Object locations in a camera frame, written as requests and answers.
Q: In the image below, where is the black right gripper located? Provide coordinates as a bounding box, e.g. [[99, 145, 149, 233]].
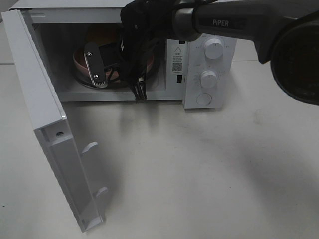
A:
[[119, 0, 179, 102]]

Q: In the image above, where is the round white door button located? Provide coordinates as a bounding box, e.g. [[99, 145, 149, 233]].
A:
[[196, 93, 212, 106]]

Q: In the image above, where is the toy burger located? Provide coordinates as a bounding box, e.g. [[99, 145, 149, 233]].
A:
[[85, 23, 120, 46]]

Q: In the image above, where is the white microwave door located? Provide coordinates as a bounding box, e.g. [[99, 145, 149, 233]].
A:
[[2, 10, 108, 232]]

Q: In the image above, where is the pink round plate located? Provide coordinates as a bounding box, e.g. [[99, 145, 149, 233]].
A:
[[73, 47, 157, 77]]

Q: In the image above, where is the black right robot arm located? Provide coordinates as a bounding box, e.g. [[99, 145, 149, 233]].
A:
[[120, 0, 319, 105]]

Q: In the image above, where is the white warning label sticker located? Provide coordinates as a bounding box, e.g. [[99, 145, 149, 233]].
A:
[[170, 44, 185, 75]]

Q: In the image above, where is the lower white dial knob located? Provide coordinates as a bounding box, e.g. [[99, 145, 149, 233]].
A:
[[199, 70, 218, 89]]

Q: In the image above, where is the white dial knob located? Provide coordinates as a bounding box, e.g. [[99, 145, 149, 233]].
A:
[[199, 70, 218, 89], [204, 37, 224, 60]]

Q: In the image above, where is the white microwave oven body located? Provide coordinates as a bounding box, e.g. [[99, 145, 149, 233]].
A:
[[2, 0, 236, 113]]

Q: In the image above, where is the upper white dial knob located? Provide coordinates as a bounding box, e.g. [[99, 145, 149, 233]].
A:
[[204, 37, 224, 60]]

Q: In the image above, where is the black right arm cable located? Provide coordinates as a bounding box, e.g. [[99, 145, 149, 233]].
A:
[[103, 34, 160, 87]]

